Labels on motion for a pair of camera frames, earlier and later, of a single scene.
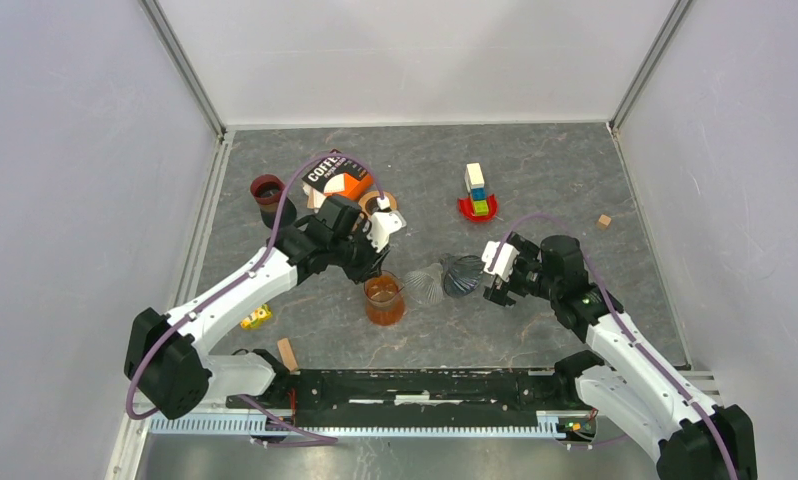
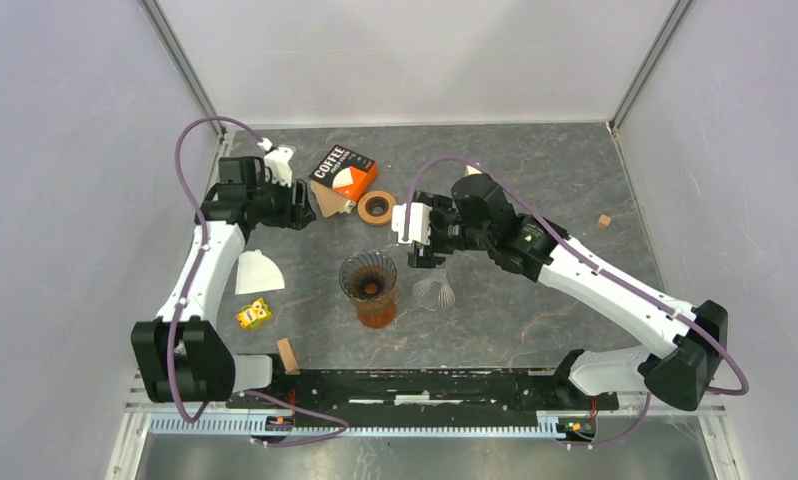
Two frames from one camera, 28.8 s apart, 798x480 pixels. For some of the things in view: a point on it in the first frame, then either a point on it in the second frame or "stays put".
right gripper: (528, 253) → (423, 257)
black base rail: (428, 390) stays put
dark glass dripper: (462, 274) → (367, 275)
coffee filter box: (340, 176) stays put
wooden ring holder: (363, 201) stays put
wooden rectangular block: (287, 353) stays put
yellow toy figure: (255, 319) stays put
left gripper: (373, 263) → (303, 216)
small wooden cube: (604, 221) stays put
